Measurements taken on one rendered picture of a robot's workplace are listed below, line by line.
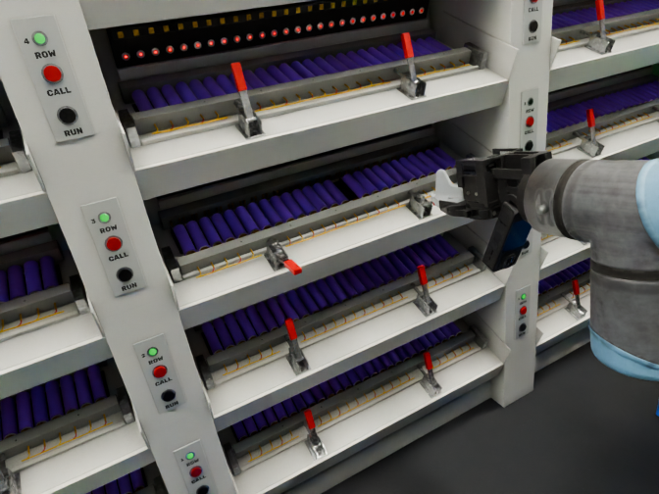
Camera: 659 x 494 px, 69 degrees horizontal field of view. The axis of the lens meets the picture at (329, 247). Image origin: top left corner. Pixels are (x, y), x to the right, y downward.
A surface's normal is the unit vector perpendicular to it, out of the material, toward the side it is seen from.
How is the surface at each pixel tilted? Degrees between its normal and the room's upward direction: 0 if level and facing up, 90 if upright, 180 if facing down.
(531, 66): 90
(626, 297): 83
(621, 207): 76
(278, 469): 22
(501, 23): 90
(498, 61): 90
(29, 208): 112
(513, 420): 0
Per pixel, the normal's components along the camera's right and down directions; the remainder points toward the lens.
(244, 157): 0.48, 0.62
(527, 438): -0.14, -0.90
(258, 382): 0.04, -0.72
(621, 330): -0.78, 0.26
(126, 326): 0.47, 0.32
